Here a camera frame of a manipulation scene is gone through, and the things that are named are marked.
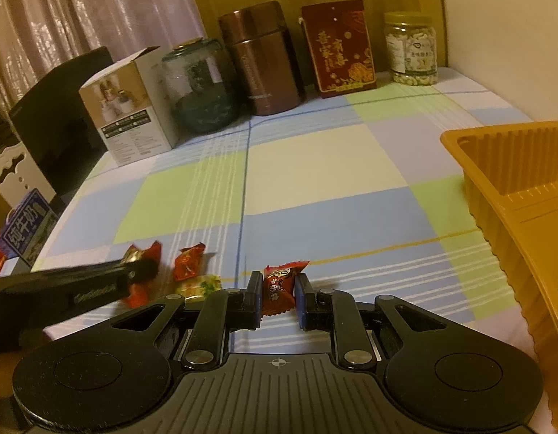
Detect dark green glass jar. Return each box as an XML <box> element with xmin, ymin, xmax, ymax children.
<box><xmin>161</xmin><ymin>37</ymin><xmax>240</xmax><ymax>134</ymax></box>

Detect blue milk carton box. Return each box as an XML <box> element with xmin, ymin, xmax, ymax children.
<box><xmin>0</xmin><ymin>188</ymin><xmax>58</xmax><ymax>268</ymax></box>

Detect black chair back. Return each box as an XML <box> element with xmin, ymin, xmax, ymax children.
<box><xmin>9</xmin><ymin>46</ymin><xmax>113</xmax><ymax>197</ymax></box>

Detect brown metal canister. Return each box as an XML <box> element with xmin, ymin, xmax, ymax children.
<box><xmin>218</xmin><ymin>1</ymin><xmax>305</xmax><ymax>116</ymax></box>

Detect clear jar yellow lid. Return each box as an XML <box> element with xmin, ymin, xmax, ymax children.
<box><xmin>384</xmin><ymin>11</ymin><xmax>438</xmax><ymax>86</ymax></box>

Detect orange plastic tray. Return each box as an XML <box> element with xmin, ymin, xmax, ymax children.
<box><xmin>439</xmin><ymin>119</ymin><xmax>558</xmax><ymax>434</ymax></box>

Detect checkered tablecloth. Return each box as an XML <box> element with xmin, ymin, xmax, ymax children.
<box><xmin>37</xmin><ymin>69</ymin><xmax>533</xmax><ymax>352</ymax></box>

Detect red gift box gold print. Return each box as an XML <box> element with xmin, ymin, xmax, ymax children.
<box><xmin>301</xmin><ymin>0</ymin><xmax>377</xmax><ymax>98</ymax></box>

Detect white cardboard product box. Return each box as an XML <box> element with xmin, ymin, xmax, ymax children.
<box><xmin>79</xmin><ymin>46</ymin><xmax>180</xmax><ymax>167</ymax></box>

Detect white carved chair back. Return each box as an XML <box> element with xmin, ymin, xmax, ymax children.
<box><xmin>0</xmin><ymin>142</ymin><xmax>55</xmax><ymax>208</ymax></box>

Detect dark red candy packet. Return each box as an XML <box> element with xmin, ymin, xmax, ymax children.
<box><xmin>262</xmin><ymin>261</ymin><xmax>308</xmax><ymax>316</ymax></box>

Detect red yellow candy packet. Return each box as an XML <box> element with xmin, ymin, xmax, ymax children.
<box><xmin>173</xmin><ymin>242</ymin><xmax>222</xmax><ymax>302</ymax></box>

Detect pink curtain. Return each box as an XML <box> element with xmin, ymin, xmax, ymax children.
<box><xmin>0</xmin><ymin>0</ymin><xmax>204</xmax><ymax>115</ymax></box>

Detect red foil candy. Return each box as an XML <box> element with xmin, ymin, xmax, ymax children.
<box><xmin>122</xmin><ymin>241</ymin><xmax>162</xmax><ymax>310</ymax></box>

